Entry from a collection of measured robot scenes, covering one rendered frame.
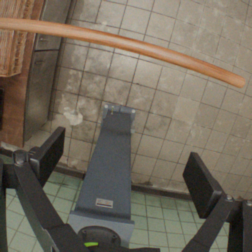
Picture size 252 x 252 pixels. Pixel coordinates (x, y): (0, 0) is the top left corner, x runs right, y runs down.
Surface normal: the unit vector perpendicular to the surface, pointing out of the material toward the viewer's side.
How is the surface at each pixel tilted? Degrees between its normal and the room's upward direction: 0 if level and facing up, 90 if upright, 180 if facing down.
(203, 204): 90
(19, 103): 0
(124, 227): 0
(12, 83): 0
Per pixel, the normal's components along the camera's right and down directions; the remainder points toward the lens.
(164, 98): -0.02, 0.35
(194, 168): -0.98, -0.19
